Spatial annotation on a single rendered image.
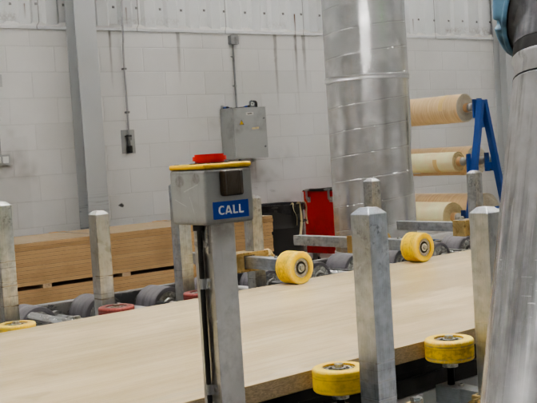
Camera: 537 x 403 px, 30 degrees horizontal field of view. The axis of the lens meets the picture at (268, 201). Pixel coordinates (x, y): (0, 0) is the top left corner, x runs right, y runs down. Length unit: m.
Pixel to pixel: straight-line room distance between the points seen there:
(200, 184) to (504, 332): 0.40
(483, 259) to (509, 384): 0.64
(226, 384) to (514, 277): 0.42
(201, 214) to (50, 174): 7.91
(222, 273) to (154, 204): 8.36
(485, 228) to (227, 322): 0.50
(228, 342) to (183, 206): 0.17
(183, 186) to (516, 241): 0.42
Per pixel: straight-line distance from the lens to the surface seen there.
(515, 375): 0.90
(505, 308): 0.92
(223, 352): 1.18
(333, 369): 1.50
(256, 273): 2.62
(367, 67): 5.63
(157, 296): 2.89
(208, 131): 9.87
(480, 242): 1.53
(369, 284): 1.35
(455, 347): 1.64
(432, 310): 1.98
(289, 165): 10.46
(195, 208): 1.15
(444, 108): 8.89
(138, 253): 7.97
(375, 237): 1.34
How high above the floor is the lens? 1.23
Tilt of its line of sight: 3 degrees down
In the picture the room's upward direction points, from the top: 4 degrees counter-clockwise
